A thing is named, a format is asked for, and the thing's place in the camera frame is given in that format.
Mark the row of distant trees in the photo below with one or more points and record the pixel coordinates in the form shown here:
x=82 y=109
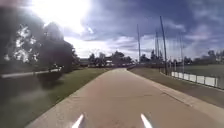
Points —
x=110 y=59

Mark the pale concrete path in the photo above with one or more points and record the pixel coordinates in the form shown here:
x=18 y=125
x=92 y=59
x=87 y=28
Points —
x=116 y=96

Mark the tall pole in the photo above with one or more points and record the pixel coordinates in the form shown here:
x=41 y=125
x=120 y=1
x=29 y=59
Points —
x=157 y=46
x=181 y=53
x=138 y=43
x=163 y=46

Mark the robot's own part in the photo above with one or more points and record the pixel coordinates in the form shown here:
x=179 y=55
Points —
x=77 y=121
x=146 y=121

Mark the group of dark trees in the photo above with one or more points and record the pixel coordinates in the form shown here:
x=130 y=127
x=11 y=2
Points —
x=46 y=46

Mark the grass strip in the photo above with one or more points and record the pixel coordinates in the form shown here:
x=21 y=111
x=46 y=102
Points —
x=180 y=85

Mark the grass verge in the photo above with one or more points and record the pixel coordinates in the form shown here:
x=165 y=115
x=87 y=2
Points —
x=43 y=96

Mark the fence with white panels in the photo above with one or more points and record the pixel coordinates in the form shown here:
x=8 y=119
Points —
x=196 y=79

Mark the green sports field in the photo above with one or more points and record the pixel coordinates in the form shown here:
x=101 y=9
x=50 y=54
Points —
x=206 y=70

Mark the pale rail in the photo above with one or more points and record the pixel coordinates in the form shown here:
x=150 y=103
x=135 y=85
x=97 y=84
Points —
x=26 y=73

